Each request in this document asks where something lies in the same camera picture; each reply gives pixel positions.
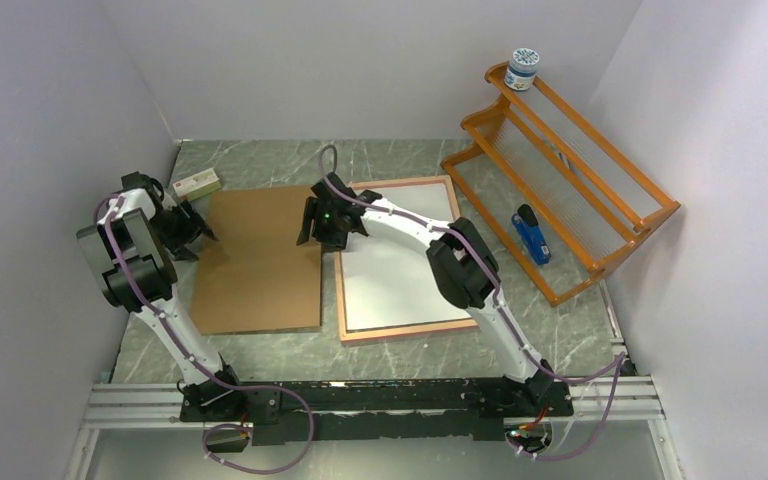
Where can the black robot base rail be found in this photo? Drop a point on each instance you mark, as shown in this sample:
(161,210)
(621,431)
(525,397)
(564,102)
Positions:
(280,412)

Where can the orange wooden rack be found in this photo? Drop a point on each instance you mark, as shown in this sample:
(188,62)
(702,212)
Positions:
(594,198)

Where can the copper wooden picture frame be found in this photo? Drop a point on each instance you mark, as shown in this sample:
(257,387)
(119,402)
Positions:
(404,334)

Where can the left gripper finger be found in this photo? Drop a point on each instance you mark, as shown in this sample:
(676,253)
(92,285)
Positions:
(183,253)
(199,225)

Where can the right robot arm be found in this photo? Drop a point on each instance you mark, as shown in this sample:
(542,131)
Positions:
(465,272)

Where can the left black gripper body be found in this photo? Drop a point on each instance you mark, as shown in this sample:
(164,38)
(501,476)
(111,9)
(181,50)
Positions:
(175,228)

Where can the aluminium extrusion rail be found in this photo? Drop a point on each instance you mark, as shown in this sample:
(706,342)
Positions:
(157,406)

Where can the mountain landscape photo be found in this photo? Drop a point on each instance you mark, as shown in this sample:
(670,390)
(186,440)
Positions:
(397,272)

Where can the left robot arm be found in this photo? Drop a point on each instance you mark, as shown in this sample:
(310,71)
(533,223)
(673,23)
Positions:
(136,235)

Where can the brown frame backing board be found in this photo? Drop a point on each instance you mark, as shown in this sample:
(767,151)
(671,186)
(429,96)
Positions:
(254,278)

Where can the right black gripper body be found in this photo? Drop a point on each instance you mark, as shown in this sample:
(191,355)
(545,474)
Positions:
(327,231)

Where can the blue stapler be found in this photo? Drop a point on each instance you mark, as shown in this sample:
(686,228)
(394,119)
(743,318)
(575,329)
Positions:
(527,226)

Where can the small white red box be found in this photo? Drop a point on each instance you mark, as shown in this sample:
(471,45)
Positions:
(197,185)

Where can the white blue jar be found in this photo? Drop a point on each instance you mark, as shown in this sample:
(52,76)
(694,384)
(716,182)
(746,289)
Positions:
(522,69)

